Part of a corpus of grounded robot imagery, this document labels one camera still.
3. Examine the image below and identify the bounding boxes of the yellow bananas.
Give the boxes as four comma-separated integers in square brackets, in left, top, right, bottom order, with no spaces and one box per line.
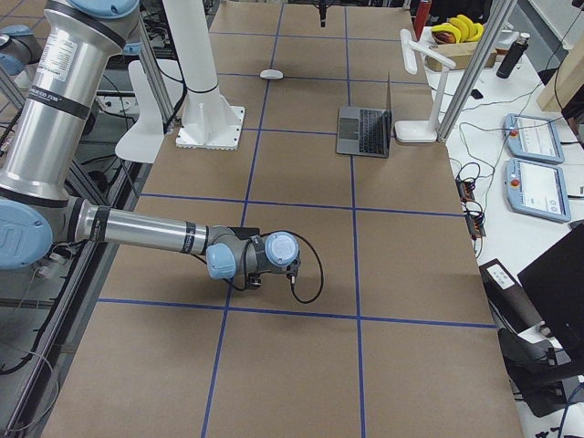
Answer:
[431,15,485,44]

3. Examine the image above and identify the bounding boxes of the white desk lamp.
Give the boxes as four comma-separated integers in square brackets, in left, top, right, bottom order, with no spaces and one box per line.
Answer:
[393,28,456,144]

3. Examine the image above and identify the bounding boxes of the white computer mouse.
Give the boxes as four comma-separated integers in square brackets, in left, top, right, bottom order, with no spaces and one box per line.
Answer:
[259,68,284,81]

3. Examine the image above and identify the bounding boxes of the dark mouse pad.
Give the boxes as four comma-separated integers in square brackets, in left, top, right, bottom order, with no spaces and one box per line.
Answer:
[230,227,260,240]

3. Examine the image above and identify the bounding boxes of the red cylinder bottle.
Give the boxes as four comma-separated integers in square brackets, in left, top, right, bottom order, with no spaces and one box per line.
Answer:
[413,0,432,40]

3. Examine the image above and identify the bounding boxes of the teach pendant tablet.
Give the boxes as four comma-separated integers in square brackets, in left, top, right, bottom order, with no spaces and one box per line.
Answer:
[505,158,571,223]
[503,113,565,164]

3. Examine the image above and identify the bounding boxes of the near teach pendant tablet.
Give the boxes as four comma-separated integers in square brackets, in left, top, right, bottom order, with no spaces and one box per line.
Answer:
[505,158,571,223]

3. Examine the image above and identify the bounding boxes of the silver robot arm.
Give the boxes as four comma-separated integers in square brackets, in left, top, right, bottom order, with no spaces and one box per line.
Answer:
[1,1,300,288]

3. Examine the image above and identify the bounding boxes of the far teach pendant tablet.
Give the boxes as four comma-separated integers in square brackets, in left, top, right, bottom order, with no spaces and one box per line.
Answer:
[503,113,565,164]

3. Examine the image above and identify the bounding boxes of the black monitor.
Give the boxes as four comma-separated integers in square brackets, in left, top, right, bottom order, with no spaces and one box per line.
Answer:
[518,225,583,358]

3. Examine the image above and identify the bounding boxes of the grey laptop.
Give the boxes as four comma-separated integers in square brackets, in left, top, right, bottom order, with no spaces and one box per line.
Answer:
[336,73,392,159]

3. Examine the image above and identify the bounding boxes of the aluminium frame post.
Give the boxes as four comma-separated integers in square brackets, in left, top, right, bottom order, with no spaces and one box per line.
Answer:
[437,0,517,143]

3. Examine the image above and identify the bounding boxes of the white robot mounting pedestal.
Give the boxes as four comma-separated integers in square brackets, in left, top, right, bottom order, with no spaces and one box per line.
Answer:
[163,0,245,151]

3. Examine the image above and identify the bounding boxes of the black water bottle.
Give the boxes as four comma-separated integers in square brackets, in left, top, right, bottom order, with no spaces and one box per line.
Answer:
[495,32,530,78]

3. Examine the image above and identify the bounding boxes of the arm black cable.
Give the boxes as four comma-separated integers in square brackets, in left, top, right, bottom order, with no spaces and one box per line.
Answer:
[230,230,325,305]

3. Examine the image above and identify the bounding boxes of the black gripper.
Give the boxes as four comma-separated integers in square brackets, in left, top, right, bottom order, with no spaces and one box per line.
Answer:
[244,257,301,289]

